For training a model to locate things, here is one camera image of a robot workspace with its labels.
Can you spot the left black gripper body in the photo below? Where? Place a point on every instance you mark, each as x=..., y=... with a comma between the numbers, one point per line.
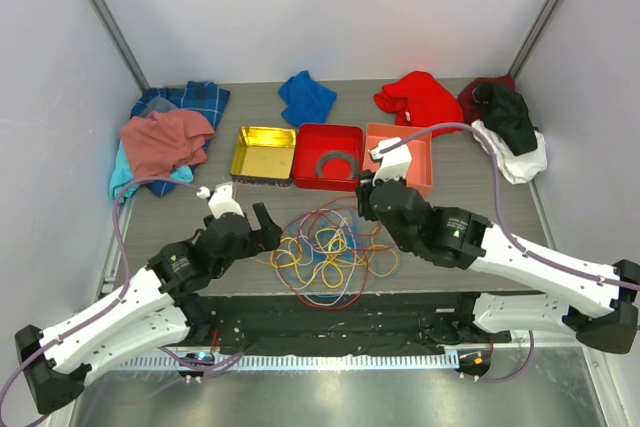
x=249, y=247

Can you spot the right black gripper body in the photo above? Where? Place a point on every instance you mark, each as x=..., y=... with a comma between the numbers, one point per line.
x=366, y=183

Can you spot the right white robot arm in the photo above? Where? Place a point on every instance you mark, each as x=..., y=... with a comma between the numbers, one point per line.
x=593, y=301

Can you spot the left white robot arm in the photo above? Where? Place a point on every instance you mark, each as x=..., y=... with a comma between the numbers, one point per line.
x=159, y=306

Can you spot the salmon pink square box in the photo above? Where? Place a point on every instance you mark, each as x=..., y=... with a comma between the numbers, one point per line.
x=420, y=175

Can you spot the gold metal tin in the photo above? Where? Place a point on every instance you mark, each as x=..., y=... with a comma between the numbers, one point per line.
x=264, y=155

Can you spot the red square box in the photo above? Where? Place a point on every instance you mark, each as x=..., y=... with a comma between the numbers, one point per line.
x=328, y=157

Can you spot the salmon pink cloth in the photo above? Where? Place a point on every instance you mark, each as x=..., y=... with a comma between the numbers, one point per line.
x=160, y=143

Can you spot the white cloth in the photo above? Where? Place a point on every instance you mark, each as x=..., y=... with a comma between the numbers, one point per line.
x=516, y=169

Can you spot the light blue cloth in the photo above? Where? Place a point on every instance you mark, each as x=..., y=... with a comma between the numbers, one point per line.
x=123, y=174

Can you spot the dark red cloth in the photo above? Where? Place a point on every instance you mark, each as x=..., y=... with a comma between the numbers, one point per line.
x=470, y=108

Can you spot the black cloth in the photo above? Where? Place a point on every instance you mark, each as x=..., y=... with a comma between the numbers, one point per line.
x=504, y=111

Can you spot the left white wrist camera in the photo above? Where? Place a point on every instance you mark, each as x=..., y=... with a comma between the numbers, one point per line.
x=220, y=200

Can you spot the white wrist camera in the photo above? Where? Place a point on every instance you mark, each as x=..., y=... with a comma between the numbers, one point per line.
x=220, y=200
x=393, y=158

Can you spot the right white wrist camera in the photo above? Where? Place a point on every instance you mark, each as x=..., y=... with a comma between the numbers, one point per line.
x=393, y=158

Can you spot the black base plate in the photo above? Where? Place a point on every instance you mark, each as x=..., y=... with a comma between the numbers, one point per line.
x=387, y=324

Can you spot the white slotted cable duct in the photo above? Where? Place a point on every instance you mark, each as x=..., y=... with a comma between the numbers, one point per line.
x=159, y=361

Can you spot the right corner aluminium post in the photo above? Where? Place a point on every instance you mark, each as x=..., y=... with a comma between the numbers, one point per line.
x=533, y=36

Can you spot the corner aluminium post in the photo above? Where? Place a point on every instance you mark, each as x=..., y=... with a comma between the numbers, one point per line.
x=122, y=47
x=533, y=36

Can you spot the left corner aluminium post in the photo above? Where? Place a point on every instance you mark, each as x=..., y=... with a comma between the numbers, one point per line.
x=122, y=47

